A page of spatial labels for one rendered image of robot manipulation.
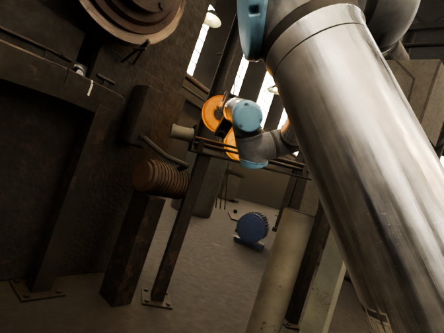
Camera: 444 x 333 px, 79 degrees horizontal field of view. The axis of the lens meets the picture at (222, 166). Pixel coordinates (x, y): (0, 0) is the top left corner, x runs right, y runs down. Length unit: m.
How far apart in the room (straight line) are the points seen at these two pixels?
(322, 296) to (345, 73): 0.89
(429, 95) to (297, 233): 2.46
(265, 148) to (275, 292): 0.52
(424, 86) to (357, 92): 3.03
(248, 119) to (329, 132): 0.56
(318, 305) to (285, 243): 0.22
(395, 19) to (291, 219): 0.75
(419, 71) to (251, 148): 2.72
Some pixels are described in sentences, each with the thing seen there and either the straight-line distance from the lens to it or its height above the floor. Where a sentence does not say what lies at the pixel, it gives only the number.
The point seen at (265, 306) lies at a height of 0.16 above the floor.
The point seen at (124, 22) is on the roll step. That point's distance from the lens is 1.06.
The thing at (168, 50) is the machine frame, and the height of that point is 1.03.
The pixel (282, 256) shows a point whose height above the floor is 0.35.
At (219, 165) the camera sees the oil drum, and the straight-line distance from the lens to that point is 3.61.
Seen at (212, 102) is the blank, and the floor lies 0.83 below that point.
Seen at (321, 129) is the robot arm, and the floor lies 0.61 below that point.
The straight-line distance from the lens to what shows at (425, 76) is 3.35.
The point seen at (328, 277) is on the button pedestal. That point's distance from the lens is 1.06.
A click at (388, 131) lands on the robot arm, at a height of 0.62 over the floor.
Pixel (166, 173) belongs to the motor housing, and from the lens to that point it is 1.01.
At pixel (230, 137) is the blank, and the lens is 1.15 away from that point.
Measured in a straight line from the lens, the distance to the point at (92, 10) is 1.04.
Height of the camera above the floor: 0.54
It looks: 3 degrees up
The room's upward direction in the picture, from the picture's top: 18 degrees clockwise
